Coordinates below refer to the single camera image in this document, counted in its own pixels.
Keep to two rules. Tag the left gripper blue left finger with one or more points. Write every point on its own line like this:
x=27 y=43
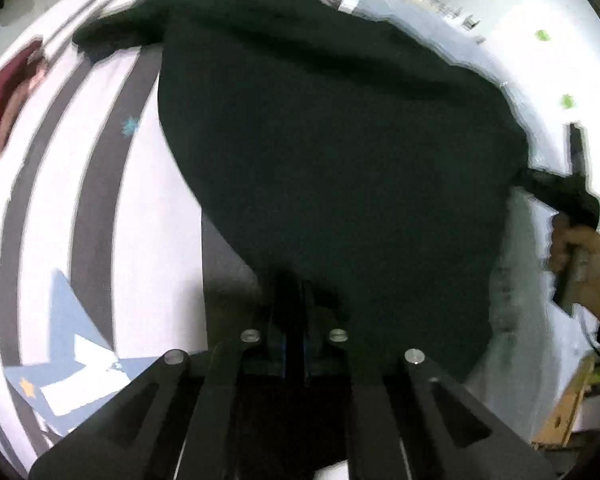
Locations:
x=212 y=415

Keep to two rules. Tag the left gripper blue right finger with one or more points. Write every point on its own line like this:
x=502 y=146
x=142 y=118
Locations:
x=400 y=417

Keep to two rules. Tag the black t-shirt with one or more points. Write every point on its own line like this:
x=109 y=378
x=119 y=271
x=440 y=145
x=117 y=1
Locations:
x=350 y=166

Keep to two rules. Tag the person's right hand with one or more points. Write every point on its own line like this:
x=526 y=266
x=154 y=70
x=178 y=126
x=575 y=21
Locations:
x=588 y=240

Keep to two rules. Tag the white nightstand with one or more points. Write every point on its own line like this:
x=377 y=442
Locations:
x=557 y=429

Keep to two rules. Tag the white headboard with apple stickers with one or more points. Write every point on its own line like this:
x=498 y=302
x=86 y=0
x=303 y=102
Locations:
x=551 y=48

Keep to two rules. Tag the striped bed sheet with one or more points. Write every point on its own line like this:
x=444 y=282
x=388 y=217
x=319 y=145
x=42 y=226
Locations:
x=106 y=260

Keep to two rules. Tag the folded pink garment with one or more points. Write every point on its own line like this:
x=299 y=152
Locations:
x=18 y=98

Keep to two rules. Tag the folded maroon garment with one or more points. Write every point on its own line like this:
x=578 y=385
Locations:
x=17 y=71

